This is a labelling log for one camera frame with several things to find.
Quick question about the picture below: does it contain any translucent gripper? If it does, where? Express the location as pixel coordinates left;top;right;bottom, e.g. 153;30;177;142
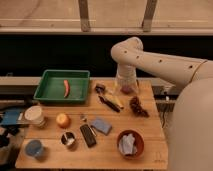
115;74;139;94

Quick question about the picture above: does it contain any shiny metal cup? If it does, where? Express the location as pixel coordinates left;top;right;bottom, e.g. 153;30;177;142
61;132;76;148

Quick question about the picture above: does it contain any blue plastic cup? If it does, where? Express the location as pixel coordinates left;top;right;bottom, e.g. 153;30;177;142
25;139;44;158

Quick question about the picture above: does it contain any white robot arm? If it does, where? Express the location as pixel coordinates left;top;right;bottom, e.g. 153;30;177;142
111;37;213;171

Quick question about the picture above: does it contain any small dark round object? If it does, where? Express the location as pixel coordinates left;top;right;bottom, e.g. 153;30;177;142
95;84;106;93

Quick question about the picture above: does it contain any blue sponge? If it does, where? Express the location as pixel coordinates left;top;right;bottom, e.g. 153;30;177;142
91;118;112;135

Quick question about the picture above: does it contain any small metal clip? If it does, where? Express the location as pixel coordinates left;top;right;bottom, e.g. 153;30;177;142
80;114;87;122

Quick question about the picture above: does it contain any red bowl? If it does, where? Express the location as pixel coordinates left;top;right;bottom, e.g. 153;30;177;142
117;130;144;159

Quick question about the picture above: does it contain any crumpled white cloth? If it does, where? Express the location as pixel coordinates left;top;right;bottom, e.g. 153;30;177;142
118;133;137;155

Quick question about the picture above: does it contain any black rectangular remote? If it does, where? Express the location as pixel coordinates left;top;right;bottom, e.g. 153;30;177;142
80;124;96;147

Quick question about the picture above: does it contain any green plastic tray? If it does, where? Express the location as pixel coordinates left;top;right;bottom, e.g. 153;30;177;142
34;69;90;104

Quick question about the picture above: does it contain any orange apple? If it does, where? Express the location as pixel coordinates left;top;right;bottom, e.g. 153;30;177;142
56;113;70;128

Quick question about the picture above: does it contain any blue box at left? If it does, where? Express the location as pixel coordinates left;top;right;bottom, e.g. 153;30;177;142
0;108;23;126

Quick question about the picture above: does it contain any black handled brush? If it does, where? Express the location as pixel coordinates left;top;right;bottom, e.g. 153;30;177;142
99;96;120;113

